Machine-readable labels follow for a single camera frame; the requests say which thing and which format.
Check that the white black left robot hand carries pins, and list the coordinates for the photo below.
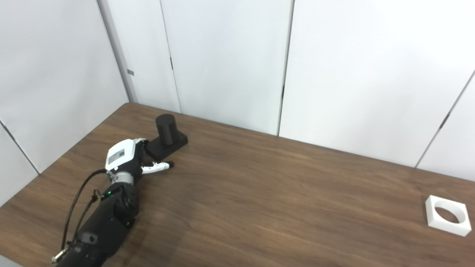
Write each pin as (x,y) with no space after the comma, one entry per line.
(120,155)

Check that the black peg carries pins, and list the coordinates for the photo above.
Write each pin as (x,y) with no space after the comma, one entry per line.
(167,135)

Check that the white square piece with hole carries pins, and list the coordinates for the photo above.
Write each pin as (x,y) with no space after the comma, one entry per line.
(445,224)

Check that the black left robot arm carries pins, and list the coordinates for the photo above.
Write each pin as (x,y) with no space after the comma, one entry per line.
(107,222)

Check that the grey wall post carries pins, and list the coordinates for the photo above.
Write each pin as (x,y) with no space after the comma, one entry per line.
(117,52)

